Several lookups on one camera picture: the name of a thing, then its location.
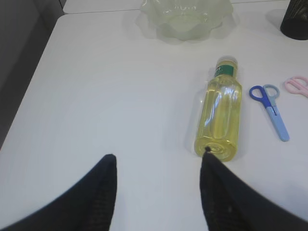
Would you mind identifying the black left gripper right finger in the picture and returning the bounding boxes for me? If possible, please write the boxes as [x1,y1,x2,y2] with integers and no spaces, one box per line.
[200,147,308,231]

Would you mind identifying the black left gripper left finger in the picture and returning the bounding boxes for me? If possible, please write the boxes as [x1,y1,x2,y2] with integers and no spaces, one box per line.
[4,154,117,231]

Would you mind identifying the yellow tea plastic bottle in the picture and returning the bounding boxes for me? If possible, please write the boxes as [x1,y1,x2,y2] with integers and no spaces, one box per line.
[194,56,242,162]

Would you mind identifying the pale green wavy plate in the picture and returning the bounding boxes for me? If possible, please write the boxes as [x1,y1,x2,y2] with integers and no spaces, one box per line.
[140,0,233,41]

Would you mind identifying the black mesh pen holder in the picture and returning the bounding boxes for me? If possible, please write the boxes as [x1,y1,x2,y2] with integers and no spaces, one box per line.
[280,0,308,40]

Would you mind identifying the blue scissors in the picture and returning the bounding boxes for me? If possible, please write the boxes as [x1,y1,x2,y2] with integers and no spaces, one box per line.
[249,84,290,142]

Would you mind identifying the pink scissors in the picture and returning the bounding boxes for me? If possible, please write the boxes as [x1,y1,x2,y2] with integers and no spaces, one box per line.
[284,76,308,98]

